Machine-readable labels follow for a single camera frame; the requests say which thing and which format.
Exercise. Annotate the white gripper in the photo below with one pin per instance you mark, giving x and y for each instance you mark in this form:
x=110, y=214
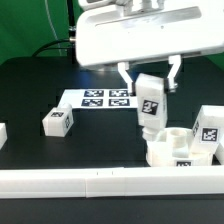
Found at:
x=136, y=31

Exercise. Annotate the white round stool seat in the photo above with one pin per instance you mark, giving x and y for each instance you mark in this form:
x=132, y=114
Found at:
x=172, y=149

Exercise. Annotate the white sheet with tags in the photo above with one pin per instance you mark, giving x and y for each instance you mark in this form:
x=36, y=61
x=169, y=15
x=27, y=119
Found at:
x=98, y=99

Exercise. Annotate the white front barrier rail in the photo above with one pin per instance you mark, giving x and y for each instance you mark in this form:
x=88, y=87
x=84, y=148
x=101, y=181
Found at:
x=109, y=182

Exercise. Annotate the white left barrier rail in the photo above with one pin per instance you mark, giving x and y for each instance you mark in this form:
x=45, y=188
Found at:
x=3, y=134

